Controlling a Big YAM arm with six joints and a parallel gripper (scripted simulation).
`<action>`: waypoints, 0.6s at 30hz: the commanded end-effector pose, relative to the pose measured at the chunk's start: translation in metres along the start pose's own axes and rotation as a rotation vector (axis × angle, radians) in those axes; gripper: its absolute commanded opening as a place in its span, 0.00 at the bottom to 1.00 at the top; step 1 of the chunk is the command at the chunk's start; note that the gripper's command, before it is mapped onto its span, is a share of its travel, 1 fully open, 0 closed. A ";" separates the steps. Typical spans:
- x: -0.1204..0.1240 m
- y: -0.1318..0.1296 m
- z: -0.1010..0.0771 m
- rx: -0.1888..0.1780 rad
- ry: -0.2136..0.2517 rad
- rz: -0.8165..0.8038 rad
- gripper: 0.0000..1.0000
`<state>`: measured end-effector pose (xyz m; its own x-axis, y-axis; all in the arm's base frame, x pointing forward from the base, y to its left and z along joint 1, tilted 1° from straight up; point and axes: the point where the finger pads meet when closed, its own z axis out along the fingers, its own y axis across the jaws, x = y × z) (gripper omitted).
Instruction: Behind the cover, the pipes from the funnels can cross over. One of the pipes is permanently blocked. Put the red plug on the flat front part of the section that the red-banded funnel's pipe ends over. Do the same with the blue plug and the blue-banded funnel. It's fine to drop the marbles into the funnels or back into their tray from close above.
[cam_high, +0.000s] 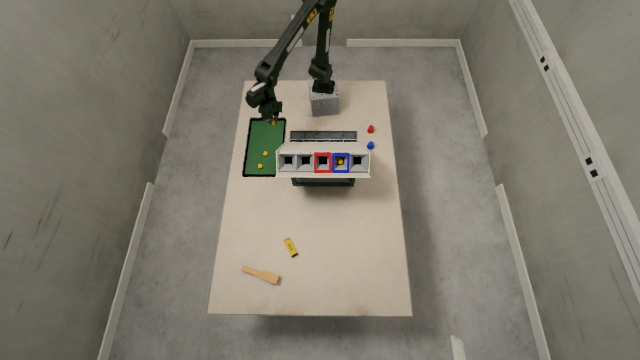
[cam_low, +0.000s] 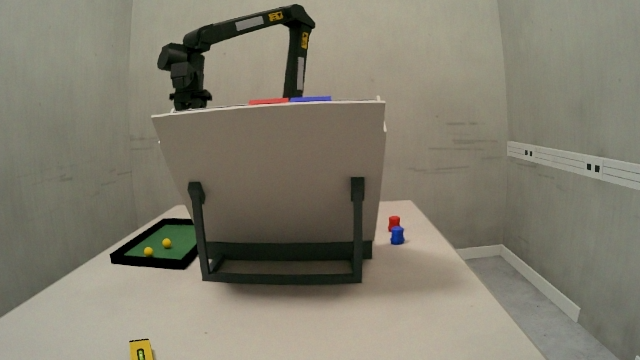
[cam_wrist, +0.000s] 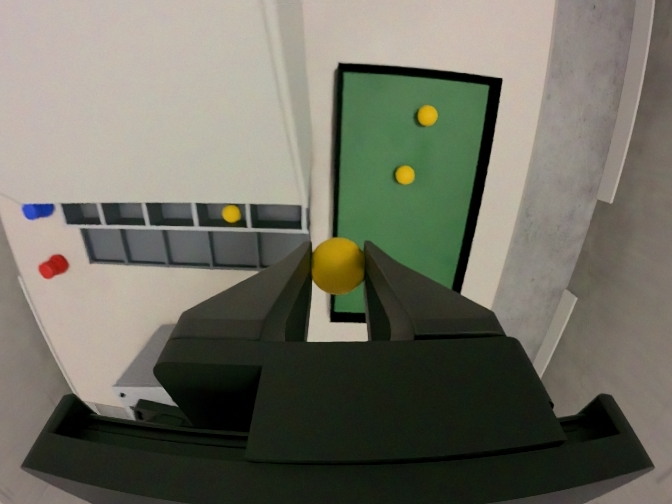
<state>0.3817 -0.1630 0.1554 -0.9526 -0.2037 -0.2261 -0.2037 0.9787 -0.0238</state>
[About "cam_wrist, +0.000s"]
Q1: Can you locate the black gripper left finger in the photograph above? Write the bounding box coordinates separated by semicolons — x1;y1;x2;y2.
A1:
167;241;313;342

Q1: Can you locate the red plug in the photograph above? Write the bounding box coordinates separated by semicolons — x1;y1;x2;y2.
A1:
40;255;71;280

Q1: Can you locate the blue plug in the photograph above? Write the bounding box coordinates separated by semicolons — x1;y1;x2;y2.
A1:
24;204;57;222

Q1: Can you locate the yellow ball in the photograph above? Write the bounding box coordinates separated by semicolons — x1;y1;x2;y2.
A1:
418;107;438;127
311;238;365;295
397;166;415;185
224;206;242;223

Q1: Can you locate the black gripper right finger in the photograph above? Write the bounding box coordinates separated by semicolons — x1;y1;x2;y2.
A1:
363;241;506;341

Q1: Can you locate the green tray with black rim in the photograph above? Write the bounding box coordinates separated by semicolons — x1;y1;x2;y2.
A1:
333;63;503;295

